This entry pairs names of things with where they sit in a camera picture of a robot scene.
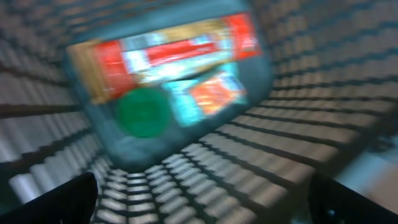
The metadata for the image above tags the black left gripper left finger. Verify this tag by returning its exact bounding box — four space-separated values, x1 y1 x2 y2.
1 172 98 224

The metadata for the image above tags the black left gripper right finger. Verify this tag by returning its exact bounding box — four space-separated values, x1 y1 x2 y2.
308 173 397 224

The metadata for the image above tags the green lid jar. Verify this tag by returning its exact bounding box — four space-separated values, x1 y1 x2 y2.
116 88 172 138

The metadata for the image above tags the orange spaghetti pasta packet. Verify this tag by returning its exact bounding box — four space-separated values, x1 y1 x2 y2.
67 13 261 104

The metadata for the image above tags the teal wet wipes packet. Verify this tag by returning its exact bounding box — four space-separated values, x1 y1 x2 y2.
162 62 248 127

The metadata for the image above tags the orange Kleenex tissue pack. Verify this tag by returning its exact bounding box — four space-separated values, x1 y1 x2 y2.
189 72 246 116

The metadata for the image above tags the grey plastic mesh basket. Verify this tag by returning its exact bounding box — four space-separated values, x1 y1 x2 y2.
1 0 397 223

